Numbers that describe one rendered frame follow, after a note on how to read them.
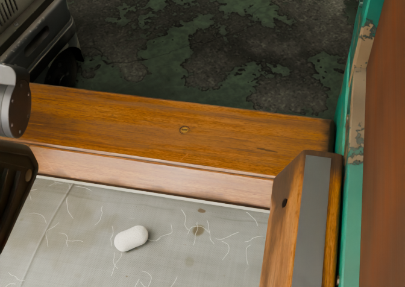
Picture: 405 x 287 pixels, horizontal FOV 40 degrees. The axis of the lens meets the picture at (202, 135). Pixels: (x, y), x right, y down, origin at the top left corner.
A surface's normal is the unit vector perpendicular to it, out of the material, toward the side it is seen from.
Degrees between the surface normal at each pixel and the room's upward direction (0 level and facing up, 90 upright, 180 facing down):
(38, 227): 0
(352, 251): 0
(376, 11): 90
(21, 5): 90
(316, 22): 0
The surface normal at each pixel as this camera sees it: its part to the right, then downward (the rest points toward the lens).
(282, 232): -0.92, -0.36
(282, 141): -0.04, -0.61
